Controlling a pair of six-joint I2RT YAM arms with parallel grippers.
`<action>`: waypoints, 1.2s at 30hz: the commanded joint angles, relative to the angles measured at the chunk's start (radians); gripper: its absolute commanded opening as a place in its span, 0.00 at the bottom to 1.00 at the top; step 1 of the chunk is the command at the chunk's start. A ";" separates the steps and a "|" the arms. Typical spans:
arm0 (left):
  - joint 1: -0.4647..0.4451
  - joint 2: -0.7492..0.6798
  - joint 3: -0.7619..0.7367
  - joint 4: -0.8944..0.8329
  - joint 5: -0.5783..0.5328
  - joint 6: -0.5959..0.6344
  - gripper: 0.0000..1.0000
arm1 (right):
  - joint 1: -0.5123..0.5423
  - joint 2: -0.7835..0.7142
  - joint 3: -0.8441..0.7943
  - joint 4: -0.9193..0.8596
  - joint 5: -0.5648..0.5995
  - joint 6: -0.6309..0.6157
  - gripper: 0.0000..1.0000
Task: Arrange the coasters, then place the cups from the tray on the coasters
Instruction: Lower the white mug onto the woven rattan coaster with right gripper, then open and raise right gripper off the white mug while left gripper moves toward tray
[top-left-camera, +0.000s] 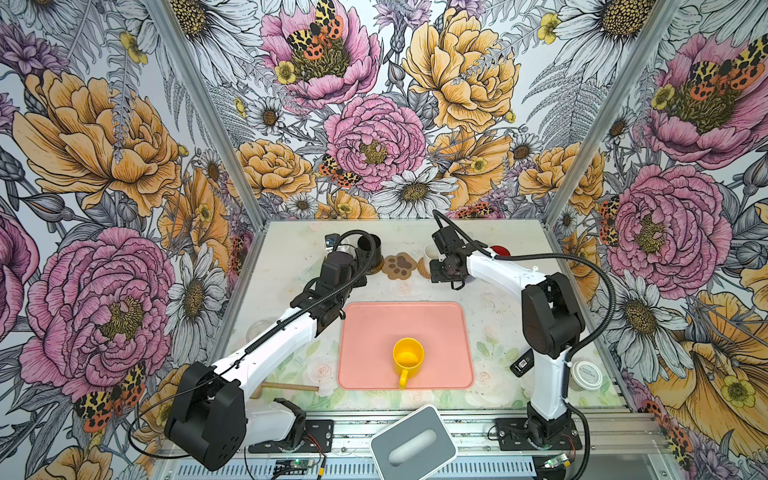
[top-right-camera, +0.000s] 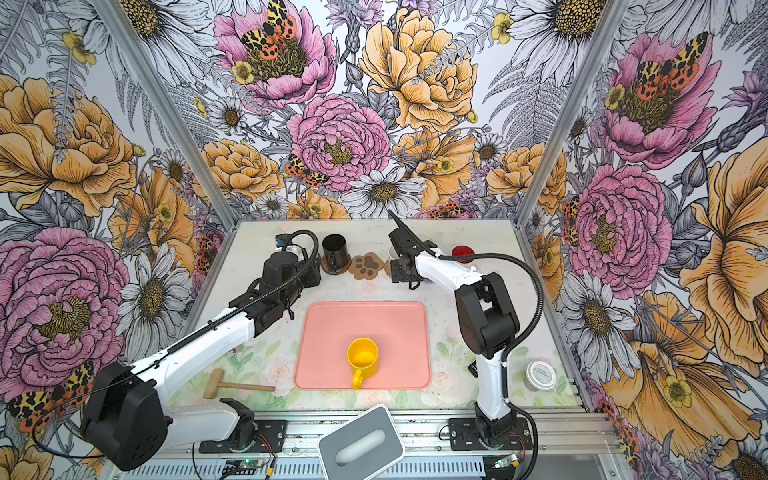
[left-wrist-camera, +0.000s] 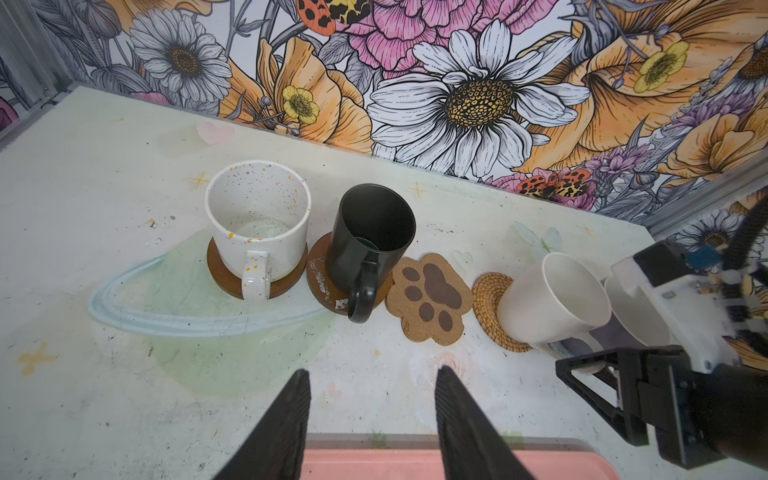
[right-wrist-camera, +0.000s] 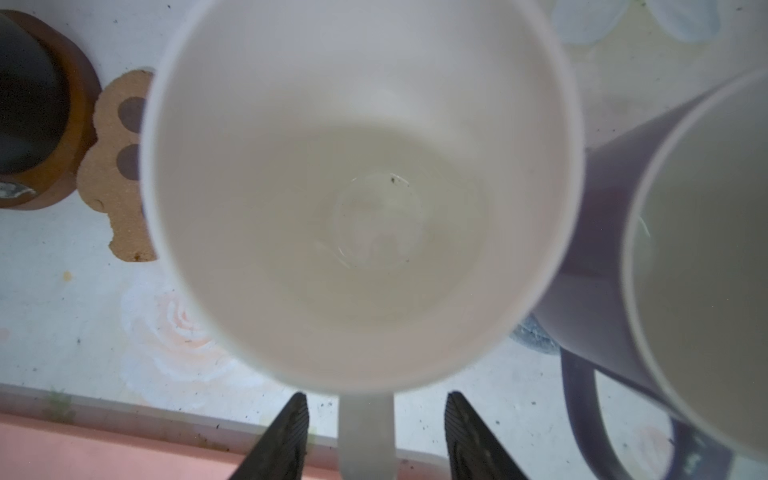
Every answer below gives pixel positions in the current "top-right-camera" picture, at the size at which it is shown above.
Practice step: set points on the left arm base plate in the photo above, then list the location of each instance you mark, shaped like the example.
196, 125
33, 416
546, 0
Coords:
257, 436

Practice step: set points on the paw shaped wooden coaster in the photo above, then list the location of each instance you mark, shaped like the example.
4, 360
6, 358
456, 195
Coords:
366, 266

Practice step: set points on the right small circuit board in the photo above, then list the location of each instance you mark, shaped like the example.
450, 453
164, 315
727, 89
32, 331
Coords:
509, 461

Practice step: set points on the small green circuit board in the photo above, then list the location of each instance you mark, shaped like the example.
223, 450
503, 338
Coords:
241, 467

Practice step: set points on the red inside white mug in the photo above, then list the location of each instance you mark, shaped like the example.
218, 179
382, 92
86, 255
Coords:
464, 252

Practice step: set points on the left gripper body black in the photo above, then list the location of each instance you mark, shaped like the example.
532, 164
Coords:
308, 276

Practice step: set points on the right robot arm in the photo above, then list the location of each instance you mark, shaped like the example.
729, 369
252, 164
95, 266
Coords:
487, 320

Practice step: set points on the white grey box device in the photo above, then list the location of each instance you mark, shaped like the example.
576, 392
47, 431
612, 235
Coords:
361, 448

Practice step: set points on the dark brown round wooden coaster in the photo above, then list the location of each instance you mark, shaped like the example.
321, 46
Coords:
324, 269

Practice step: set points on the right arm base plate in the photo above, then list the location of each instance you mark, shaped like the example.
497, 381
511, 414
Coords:
464, 436

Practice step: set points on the pink rectangular tray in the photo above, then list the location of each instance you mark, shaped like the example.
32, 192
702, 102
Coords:
399, 329

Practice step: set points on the wooden mallet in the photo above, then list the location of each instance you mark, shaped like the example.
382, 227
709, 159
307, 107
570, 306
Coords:
216, 383

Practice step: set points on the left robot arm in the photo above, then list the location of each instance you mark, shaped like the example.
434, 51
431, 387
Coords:
127, 416

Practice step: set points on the black mug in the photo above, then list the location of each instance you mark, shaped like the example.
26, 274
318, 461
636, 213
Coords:
336, 258

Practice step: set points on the yellow mug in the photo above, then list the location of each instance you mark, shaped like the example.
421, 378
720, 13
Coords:
363, 358

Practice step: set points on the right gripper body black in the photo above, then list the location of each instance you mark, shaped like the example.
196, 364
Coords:
400, 273

